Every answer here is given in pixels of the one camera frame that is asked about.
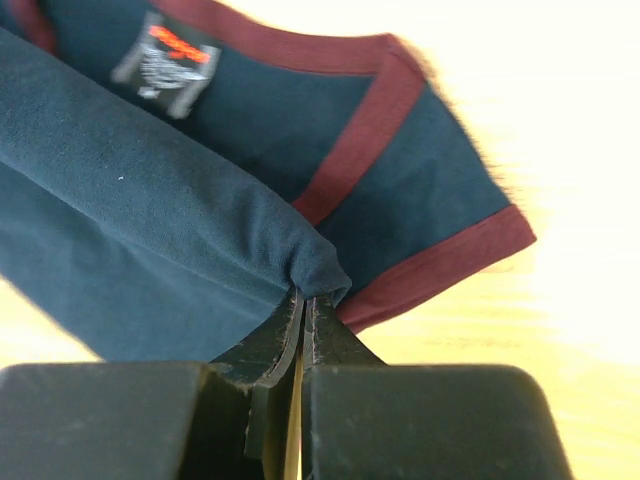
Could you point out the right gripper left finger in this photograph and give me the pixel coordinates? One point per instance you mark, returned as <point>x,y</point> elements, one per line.
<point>227,419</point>

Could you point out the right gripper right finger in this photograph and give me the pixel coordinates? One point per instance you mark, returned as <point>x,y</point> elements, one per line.
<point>365,419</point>

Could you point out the navy basketball jersey 23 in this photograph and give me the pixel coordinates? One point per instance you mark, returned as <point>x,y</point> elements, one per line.
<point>171,169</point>

